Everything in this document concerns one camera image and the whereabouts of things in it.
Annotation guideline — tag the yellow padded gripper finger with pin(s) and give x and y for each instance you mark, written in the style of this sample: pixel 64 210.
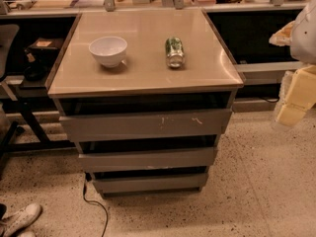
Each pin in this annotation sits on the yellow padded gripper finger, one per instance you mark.
pixel 297 95

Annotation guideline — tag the grey top drawer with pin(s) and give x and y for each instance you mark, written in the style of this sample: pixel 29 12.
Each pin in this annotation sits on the grey top drawer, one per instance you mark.
pixel 145 125

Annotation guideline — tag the grey drawer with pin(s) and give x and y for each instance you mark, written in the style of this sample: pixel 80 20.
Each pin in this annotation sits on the grey drawer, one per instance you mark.
pixel 145 125
pixel 158 183
pixel 148 160

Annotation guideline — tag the yellow sponge on arm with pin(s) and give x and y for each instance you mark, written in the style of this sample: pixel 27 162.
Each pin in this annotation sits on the yellow sponge on arm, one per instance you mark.
pixel 283 36

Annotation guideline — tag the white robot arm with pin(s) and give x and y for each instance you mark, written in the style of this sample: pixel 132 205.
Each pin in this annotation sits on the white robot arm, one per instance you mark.
pixel 303 37

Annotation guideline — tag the grey drawer cabinet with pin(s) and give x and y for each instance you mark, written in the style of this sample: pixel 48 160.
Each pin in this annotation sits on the grey drawer cabinet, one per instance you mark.
pixel 143 82

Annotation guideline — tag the grey middle drawer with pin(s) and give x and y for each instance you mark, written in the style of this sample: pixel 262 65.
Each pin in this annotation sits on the grey middle drawer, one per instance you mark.
pixel 148 160

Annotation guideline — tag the grey bottom drawer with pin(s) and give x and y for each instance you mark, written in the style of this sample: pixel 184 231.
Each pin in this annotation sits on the grey bottom drawer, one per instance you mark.
pixel 158 183

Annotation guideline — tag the green soda can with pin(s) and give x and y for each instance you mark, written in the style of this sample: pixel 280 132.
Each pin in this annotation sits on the green soda can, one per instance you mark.
pixel 175 56

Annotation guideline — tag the white ceramic bowl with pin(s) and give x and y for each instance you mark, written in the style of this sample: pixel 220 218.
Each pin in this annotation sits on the white ceramic bowl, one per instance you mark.
pixel 108 51

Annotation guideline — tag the black box on shelf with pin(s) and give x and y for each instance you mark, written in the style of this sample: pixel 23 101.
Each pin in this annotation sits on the black box on shelf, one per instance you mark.
pixel 45 49

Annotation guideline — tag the white sneaker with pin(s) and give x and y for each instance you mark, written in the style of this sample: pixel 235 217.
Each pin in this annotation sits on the white sneaker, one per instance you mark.
pixel 19 220

